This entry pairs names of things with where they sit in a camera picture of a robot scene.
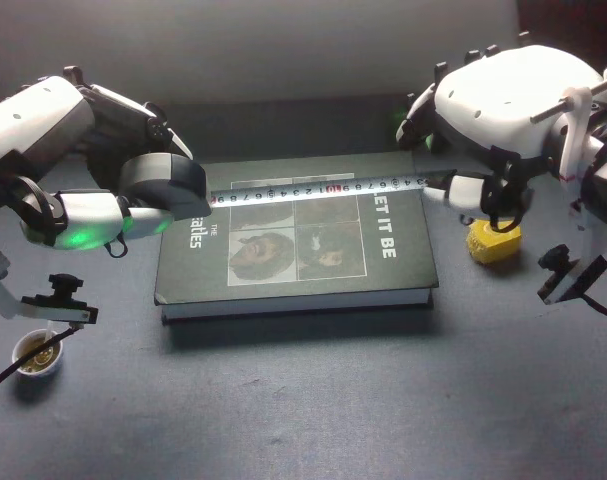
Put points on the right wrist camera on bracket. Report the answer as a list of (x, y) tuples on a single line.
[(573, 282)]

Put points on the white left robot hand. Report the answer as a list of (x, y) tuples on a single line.
[(33, 120)]

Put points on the yellow swirl toy roll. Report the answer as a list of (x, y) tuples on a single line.
[(498, 247)]

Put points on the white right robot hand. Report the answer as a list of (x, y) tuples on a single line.
[(513, 95)]

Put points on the grey table cloth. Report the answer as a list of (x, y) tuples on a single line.
[(333, 400)]

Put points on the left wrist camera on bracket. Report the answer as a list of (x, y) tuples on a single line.
[(58, 310)]

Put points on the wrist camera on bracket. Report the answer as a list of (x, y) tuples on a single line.
[(573, 282), (58, 310)]

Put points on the black hardcover book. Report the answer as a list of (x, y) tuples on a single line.
[(193, 270)]

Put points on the pale backdrop board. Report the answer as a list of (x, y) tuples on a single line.
[(233, 50)]

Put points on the grey tape measure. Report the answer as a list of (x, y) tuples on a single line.
[(308, 191)]

